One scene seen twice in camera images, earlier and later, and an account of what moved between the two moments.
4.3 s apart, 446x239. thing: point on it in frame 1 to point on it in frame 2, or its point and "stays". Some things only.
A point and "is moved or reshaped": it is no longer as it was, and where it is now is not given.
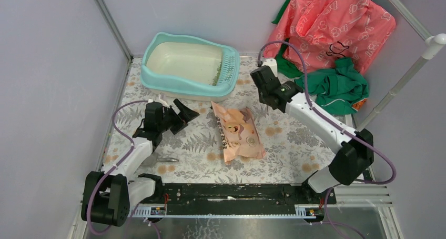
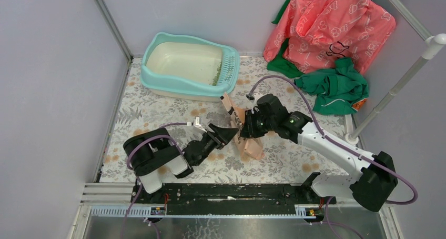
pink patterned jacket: (324, 23) stays
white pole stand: (432, 46) stays
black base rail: (237, 199) stays
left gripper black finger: (176, 126) to (220, 143)
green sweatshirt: (337, 88) stays
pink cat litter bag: (238, 132) is moved or reshaped
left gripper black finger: (185, 114) to (225, 134)
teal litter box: (177, 67) stays
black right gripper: (260, 97) to (248, 129)
